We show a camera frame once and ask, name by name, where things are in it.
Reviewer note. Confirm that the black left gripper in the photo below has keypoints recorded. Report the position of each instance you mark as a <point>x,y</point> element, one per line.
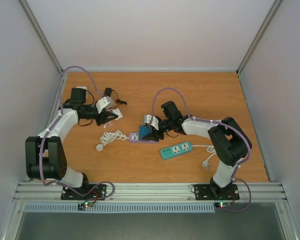
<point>103,120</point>

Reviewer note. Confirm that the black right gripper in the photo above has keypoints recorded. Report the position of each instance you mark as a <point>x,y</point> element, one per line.
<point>155,136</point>

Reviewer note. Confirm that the blue cube socket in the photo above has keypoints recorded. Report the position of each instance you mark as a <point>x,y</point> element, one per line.
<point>143,131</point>

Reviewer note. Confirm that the purple power strip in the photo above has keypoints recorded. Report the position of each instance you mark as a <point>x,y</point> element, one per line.
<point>133,138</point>

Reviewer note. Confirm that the black power adapter with cable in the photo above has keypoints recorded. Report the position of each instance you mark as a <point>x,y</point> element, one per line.
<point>108,92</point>

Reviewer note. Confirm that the white tiger print plug adapter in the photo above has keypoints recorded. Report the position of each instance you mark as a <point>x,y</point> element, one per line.
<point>83,87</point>

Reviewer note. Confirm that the teal power strip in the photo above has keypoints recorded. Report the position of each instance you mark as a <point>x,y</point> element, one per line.
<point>176,150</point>

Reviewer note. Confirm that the white charger with cable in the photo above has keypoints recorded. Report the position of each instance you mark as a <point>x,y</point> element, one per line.
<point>119,115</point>

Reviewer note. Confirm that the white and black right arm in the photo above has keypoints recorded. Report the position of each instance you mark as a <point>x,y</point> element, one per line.
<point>230,143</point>

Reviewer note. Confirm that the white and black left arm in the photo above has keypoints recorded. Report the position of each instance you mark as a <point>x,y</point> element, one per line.
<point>44,154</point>

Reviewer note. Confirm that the left controller board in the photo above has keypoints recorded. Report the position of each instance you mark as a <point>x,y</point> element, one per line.
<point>85,205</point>

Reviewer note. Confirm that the controller board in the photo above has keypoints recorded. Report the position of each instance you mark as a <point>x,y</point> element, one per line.
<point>85,205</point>
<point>222,204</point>

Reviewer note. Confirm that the right controller board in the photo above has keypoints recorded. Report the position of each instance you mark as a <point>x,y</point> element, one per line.
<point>222,204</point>

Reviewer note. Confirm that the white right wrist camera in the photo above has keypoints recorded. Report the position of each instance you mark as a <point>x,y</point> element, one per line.
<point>151,121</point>

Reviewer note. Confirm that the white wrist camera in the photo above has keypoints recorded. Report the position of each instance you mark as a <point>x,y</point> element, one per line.
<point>104,103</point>
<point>151,121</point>

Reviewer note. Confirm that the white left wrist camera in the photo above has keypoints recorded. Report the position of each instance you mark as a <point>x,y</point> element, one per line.
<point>104,103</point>

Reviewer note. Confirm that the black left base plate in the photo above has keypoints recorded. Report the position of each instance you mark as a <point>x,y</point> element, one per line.
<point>98,192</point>

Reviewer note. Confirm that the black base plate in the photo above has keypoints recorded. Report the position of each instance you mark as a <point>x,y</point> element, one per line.
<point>202,192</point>
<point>98,192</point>

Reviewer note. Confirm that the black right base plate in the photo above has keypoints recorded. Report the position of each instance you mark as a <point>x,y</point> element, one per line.
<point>202,192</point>

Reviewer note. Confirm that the aluminium front rail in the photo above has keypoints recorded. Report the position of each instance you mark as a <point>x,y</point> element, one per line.
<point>261,192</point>

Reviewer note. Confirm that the slotted grey cable duct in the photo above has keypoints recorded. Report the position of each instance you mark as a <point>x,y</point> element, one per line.
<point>119,208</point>

